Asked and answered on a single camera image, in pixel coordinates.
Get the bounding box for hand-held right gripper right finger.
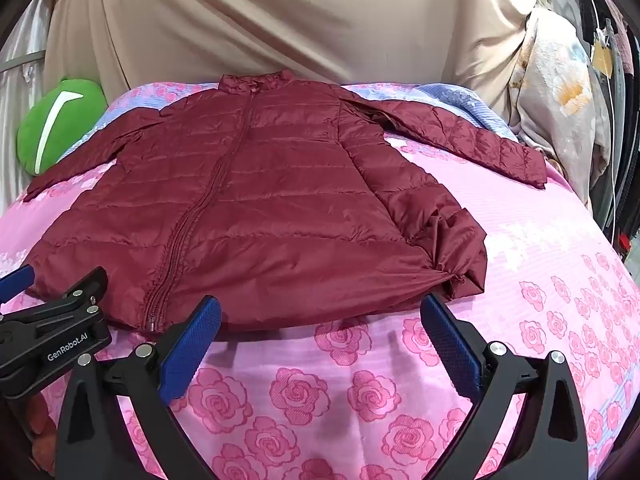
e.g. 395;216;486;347
419;291;590;480

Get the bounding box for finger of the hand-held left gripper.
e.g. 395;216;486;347
0;265;37;305
0;266;109;336

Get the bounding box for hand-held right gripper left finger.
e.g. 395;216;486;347
56;296;223;480

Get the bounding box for maroon puffer jacket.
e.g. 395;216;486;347
24;71;548;335

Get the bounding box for dark hanging clothes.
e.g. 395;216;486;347
570;0;640;263

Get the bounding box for pink floral blanket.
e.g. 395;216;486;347
0;80;637;480

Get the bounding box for green plush pillow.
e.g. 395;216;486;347
16;77;109;177

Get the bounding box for silver curtain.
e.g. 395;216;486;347
0;0;62;213

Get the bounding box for white floral quilt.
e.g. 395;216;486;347
507;5;615;207

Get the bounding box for yellow tag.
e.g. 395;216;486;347
591;42;614;79

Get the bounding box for beige cloth sheet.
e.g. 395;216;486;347
42;0;546;111

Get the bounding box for white cable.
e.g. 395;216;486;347
574;0;623;233

